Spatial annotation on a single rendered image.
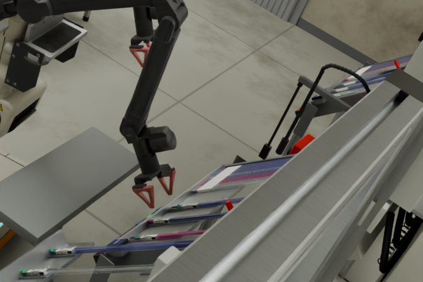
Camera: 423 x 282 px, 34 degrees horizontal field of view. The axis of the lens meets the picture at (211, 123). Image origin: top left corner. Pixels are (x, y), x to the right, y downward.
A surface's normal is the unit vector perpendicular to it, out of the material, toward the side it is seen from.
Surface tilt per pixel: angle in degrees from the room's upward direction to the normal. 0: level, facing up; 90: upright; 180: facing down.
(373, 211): 90
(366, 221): 90
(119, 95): 0
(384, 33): 90
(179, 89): 0
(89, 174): 0
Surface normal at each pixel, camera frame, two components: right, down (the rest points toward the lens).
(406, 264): -0.51, 0.31
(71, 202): 0.36, -0.78
